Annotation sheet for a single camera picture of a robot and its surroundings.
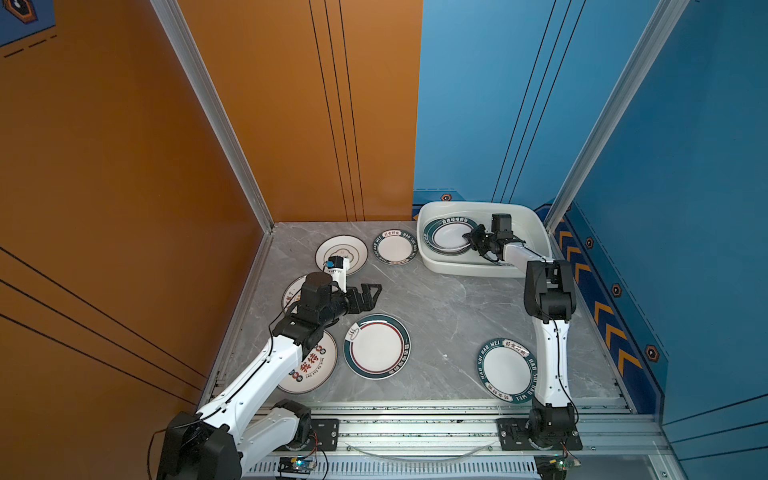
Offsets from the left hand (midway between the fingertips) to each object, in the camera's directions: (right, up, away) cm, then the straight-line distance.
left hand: (369, 285), depth 79 cm
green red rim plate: (+1, -19, +9) cm, 22 cm away
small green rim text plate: (+7, +11, +34) cm, 36 cm away
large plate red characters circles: (-15, -24, +4) cm, 29 cm away
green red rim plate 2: (+27, +15, +34) cm, 46 cm away
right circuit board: (+44, -42, -10) cm, 62 cm away
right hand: (+32, +16, +31) cm, 47 cm away
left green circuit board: (-17, -42, -9) cm, 46 cm away
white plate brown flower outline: (-13, +11, +34) cm, 38 cm away
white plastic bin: (+60, +20, +39) cm, 74 cm away
